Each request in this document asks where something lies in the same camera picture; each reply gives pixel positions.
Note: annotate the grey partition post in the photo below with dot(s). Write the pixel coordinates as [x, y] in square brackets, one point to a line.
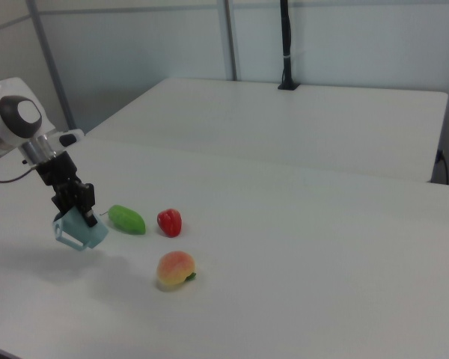
[52, 63]
[230, 37]

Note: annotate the red toy bell pepper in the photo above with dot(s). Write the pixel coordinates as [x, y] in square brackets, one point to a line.
[169, 222]

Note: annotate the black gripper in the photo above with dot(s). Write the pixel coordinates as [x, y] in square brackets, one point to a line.
[65, 179]

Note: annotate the white side table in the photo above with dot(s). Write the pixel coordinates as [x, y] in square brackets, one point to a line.
[284, 123]

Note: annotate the orange yellow toy peach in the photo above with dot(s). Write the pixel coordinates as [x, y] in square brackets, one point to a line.
[176, 269]

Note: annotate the green toy cucumber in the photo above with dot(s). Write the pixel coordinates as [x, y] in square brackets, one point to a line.
[127, 220]

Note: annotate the light blue faceted mug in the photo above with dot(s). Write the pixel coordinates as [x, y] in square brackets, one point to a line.
[76, 228]

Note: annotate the black camera pole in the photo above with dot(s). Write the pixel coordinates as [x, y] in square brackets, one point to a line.
[286, 67]

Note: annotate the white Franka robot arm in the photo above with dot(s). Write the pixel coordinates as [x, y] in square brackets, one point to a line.
[7, 112]

